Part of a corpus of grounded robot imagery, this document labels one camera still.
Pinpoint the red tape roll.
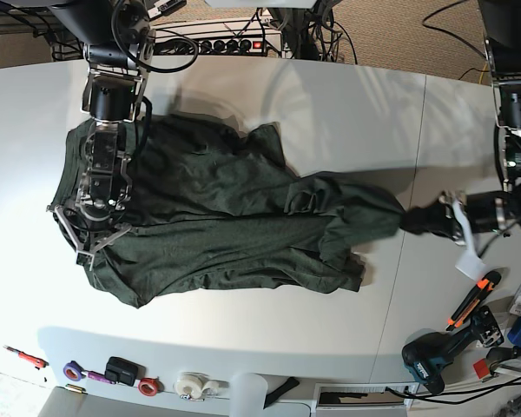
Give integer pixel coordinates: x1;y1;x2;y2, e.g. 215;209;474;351
138;378;160;397

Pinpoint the white paper roll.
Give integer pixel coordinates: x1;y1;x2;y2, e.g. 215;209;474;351
229;373;268;417

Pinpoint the dark green t-shirt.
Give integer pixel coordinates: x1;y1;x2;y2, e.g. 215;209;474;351
54;115;433;309

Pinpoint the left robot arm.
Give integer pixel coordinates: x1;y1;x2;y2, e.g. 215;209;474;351
400;1;521;281

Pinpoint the red square tag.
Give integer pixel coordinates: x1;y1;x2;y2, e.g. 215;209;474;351
472;359;491;380

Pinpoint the clear tape dispenser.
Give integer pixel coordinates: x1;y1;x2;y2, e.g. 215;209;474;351
173;373;229;401

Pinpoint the black action camera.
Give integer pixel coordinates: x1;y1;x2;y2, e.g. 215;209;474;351
104;356;140;387

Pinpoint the purple tape roll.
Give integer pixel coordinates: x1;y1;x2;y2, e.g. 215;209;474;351
63;361;84;381

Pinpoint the orange black utility knife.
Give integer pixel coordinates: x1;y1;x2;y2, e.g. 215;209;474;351
445;270;502;332

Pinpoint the black power strip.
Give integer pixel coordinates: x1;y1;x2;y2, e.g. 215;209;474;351
154;37;279;57

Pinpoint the red black screwdriver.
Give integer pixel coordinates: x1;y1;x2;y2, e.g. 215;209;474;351
3;345;49;370

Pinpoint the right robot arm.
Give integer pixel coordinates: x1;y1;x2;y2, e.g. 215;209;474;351
49;1;155;268

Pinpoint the teal black cordless drill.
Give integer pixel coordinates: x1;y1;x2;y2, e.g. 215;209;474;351
401;306;505;395

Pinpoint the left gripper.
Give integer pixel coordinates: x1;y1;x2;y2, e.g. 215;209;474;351
401;191;485;281

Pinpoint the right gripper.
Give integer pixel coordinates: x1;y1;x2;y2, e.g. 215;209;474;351
47;204;132;270

